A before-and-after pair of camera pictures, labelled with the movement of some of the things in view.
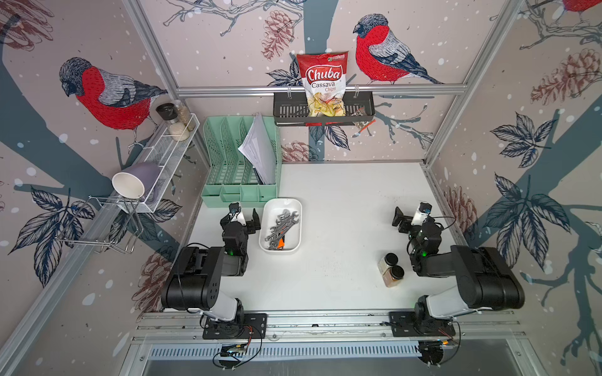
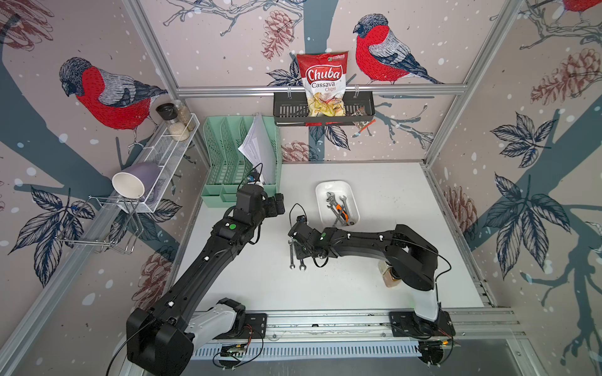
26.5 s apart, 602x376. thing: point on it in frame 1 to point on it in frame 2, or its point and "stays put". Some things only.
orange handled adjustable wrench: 281,243 to 342,211
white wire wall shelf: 165,149 stays put
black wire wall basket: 291,110 stays put
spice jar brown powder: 392,276 stays put
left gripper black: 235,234 to 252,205
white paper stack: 259,146 stays put
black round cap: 386,262 stays put
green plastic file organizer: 232,180 stays put
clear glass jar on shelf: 184,115 stays put
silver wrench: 294,215 to 346,207
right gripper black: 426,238 to 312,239
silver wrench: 273,238 to 337,214
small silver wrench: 279,218 to 292,265
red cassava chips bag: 324,75 stays put
